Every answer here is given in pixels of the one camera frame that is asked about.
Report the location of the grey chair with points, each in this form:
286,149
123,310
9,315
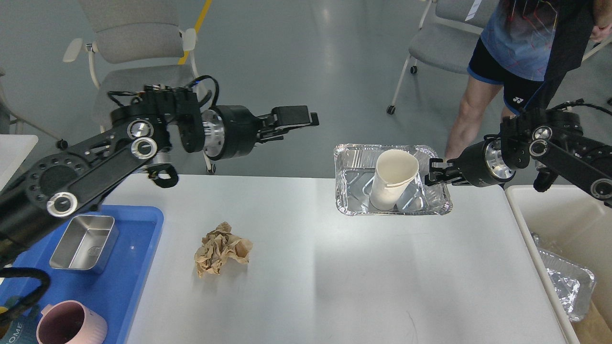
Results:
131,30
11,118
447,33

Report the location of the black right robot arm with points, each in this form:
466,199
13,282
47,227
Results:
552,137

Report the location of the blue plastic tray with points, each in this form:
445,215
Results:
113,293

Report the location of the grey chair right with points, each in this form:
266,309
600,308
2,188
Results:
447,33

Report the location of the dark teal mug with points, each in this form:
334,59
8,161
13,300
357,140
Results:
22,330

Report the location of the aluminium foil tray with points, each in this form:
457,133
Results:
354,174

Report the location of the square stainless steel tray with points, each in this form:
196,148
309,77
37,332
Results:
86,244

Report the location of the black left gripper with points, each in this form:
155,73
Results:
233,131

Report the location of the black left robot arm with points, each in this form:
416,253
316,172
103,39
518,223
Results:
78,178

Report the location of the white side table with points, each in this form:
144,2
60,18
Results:
13,151

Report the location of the crumpled brown paper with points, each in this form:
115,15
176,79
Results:
217,247

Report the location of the beige plastic bin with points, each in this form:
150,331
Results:
566,221

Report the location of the foil tray in bin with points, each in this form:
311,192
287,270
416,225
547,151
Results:
573,283

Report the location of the pink ribbed mug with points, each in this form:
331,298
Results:
70,322

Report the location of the person in blue shirt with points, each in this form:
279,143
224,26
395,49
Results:
525,51

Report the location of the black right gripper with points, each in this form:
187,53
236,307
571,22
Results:
479,165

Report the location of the grey chair far left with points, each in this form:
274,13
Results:
11,118

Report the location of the white paper cup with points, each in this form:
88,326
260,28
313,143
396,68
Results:
394,170

